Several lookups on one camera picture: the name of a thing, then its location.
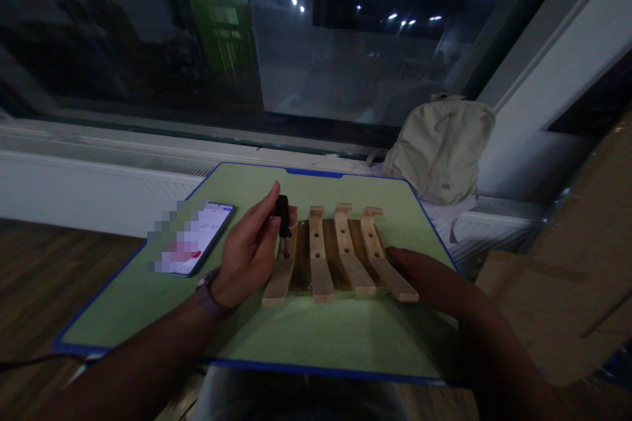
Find person's left hand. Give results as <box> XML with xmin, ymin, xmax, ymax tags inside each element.
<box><xmin>219</xmin><ymin>180</ymin><xmax>300</xmax><ymax>312</ymax></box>

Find person's right hand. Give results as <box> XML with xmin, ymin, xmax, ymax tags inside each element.
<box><xmin>386</xmin><ymin>247</ymin><xmax>467</xmax><ymax>311</ymax></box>

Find wooden slatted hook rack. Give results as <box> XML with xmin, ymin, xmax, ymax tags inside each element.
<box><xmin>261</xmin><ymin>203</ymin><xmax>420</xmax><ymax>307</ymax></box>

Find black screwdriver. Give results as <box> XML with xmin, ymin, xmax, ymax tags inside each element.
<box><xmin>274</xmin><ymin>194</ymin><xmax>292</xmax><ymax>260</ymax></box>

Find green mat with blue edge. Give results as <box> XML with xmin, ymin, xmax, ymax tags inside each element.
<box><xmin>53</xmin><ymin>161</ymin><xmax>463</xmax><ymax>388</ymax></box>

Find beige backpack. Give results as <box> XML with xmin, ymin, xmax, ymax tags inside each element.
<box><xmin>367</xmin><ymin>92</ymin><xmax>498</xmax><ymax>245</ymax></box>

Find brown cardboard sheets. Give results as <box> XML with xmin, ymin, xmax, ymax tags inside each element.
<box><xmin>475</xmin><ymin>107</ymin><xmax>632</xmax><ymax>388</ymax></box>

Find smartphone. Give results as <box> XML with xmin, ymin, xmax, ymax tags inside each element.
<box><xmin>157</xmin><ymin>201</ymin><xmax>238</xmax><ymax>278</ymax></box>

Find large window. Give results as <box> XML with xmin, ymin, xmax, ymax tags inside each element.
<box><xmin>0</xmin><ymin>0</ymin><xmax>586</xmax><ymax>148</ymax></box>

